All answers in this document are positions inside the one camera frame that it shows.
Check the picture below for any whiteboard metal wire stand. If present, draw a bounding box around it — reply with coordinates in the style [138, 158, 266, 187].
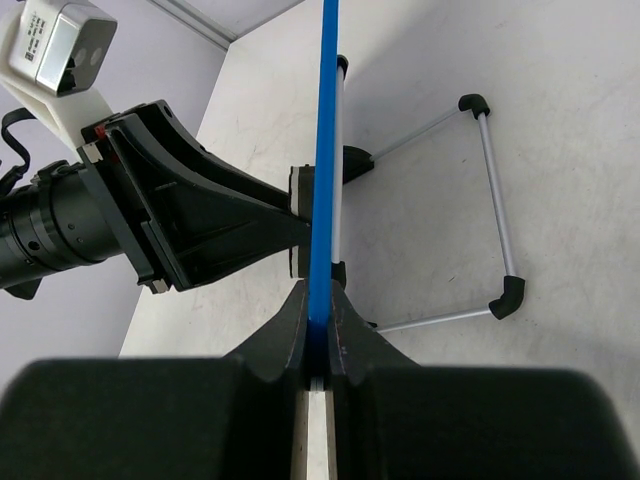
[341, 54, 521, 334]

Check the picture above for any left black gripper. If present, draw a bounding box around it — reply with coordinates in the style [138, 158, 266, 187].
[78, 100, 311, 294]

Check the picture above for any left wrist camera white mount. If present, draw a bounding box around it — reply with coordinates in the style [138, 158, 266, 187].
[1, 0, 118, 150]

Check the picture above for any left aluminium frame post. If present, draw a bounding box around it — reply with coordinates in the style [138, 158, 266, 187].
[149, 0, 238, 52]

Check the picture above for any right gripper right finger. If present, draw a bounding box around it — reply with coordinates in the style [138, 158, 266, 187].
[327, 284, 639, 479]

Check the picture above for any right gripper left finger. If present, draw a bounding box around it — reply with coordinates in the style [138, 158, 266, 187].
[1, 282, 308, 479]

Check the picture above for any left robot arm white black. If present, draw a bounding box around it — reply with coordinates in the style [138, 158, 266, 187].
[1, 100, 311, 300]

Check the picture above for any blue framed whiteboard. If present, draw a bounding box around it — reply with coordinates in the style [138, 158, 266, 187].
[306, 1, 345, 479]

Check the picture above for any black whiteboard eraser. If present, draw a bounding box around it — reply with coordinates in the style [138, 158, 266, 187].
[289, 165, 315, 279]

